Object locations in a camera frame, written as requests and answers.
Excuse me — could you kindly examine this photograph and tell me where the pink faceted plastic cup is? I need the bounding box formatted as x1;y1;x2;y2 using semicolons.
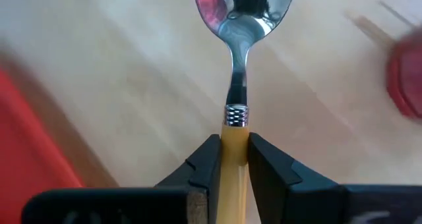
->
386;28;422;120

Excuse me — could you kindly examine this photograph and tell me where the yellow-handled steel spoon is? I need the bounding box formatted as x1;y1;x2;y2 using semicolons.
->
193;0;297;224

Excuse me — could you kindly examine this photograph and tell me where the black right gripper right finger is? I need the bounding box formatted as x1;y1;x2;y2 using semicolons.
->
247;132;422;224

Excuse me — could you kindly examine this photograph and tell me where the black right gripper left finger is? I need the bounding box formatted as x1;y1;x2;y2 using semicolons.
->
20;133;222;224

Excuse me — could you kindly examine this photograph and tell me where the red plastic tray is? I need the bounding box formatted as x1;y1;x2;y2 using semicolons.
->
0;67;85;224

